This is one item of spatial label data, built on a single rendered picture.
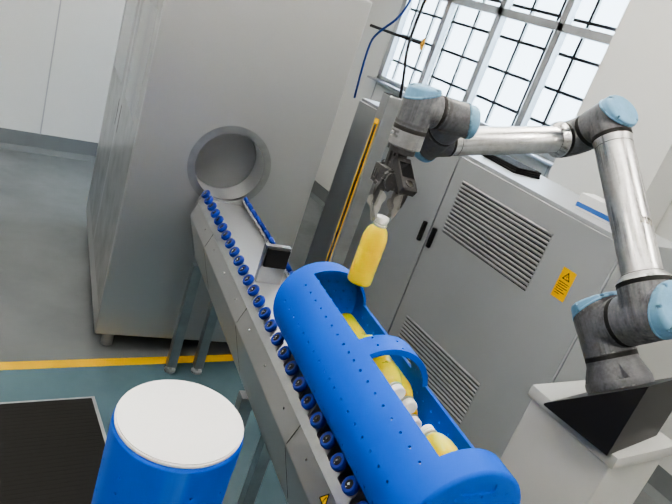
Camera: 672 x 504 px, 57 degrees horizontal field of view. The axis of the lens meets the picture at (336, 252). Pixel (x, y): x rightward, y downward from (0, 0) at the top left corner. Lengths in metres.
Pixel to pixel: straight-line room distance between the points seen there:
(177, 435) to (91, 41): 4.83
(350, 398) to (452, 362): 1.99
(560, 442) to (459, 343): 1.47
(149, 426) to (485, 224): 2.26
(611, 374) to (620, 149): 0.65
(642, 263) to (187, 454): 1.29
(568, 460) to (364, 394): 0.77
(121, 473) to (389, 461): 0.54
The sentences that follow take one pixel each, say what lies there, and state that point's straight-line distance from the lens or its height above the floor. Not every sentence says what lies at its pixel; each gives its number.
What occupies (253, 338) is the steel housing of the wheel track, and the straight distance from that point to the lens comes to 2.07.
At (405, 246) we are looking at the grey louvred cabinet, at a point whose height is 0.80.
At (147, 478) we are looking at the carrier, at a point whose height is 0.99.
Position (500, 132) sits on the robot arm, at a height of 1.75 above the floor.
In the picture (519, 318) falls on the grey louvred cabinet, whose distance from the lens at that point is 3.11.
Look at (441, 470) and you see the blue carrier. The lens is 1.27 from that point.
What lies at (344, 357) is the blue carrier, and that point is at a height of 1.18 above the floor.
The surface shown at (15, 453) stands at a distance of 2.61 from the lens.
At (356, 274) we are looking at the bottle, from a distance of 1.72.
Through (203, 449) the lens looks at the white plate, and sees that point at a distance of 1.37.
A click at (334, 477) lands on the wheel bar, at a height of 0.93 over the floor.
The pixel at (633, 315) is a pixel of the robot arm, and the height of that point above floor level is 1.44.
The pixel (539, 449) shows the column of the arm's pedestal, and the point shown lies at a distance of 2.05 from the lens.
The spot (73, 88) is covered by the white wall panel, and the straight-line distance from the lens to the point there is 5.97.
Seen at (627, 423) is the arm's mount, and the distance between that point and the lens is 1.83.
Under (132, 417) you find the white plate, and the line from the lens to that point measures 1.40.
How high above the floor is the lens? 1.93
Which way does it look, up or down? 20 degrees down
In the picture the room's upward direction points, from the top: 20 degrees clockwise
